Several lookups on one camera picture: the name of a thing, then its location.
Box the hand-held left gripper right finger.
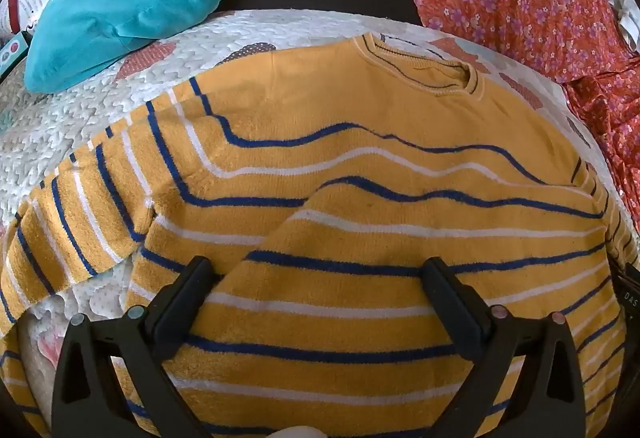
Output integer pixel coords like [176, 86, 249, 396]
[422, 257, 586, 438]

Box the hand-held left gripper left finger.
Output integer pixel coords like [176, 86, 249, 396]
[51, 256, 216, 438]

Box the yellow striped sweater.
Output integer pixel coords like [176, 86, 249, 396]
[0, 32, 640, 438]

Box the white heart print quilt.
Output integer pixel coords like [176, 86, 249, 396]
[0, 9, 626, 438]

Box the teal dotted box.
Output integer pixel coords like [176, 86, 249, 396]
[0, 32, 28, 81]

